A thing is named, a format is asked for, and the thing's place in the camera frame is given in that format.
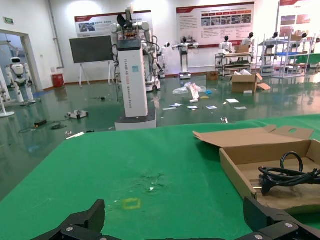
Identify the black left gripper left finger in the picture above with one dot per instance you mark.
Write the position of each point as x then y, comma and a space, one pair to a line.
85, 222

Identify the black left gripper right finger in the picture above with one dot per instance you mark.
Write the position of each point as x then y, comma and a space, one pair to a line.
270, 222

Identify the torn-edged open cardboard box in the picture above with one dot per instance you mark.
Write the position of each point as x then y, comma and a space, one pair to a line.
250, 155

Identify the large open cardboard box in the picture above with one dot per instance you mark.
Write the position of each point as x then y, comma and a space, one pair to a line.
243, 83

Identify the small closed cardboard box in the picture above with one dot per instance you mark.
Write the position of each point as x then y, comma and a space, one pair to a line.
212, 75

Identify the green table cloth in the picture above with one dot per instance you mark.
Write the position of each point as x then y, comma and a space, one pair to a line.
112, 162

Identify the white stick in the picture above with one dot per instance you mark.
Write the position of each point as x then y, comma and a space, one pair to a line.
75, 135

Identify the white device on floor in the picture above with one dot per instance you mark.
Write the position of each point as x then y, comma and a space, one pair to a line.
77, 114

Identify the black power adapter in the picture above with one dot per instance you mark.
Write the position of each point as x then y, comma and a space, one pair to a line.
40, 122

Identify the pale flat sheet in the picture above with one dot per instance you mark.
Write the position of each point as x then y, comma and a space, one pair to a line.
240, 108

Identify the white flat sheet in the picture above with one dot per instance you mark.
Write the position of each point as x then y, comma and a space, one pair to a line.
232, 100

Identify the blue booklet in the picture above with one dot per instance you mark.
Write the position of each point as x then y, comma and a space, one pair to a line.
192, 107
211, 107
173, 106

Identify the white foam block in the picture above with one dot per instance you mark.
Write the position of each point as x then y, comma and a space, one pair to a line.
247, 92

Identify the white floor stand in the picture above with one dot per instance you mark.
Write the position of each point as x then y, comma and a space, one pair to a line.
5, 113

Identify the red waste bin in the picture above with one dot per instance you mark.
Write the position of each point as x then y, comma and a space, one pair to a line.
58, 80

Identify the white tower wheeled robot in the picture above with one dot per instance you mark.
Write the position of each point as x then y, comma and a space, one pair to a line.
132, 82

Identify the white packaging carton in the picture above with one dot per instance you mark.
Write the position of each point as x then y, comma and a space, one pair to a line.
193, 93

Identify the clear plastic bag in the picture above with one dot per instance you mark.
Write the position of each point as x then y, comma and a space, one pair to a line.
180, 90

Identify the metal workbench rack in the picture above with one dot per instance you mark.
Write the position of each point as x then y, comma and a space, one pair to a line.
233, 63

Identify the white shelving rack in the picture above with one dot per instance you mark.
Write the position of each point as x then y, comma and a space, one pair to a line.
285, 58

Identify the grey-armed robot on wheeled base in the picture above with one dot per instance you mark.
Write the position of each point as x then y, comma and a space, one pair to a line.
151, 67

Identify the black display on white stand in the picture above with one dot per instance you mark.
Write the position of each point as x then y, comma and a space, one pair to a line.
91, 48

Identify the white humanoid robot black head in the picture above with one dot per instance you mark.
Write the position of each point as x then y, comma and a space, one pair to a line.
248, 41
225, 45

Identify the green exit sign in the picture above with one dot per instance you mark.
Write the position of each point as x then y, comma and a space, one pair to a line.
8, 20

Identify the white pedestal robot arms outstretched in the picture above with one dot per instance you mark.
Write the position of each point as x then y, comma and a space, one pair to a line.
185, 57

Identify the grey wall pipe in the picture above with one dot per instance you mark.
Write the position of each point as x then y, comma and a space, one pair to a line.
57, 37

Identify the wall poster with grey photo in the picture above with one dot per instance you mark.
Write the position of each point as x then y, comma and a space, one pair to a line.
100, 25

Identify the wide red-header wall poster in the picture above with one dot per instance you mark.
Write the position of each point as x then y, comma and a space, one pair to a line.
215, 25

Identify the wall poster with red photos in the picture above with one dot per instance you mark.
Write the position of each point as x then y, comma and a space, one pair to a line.
297, 17

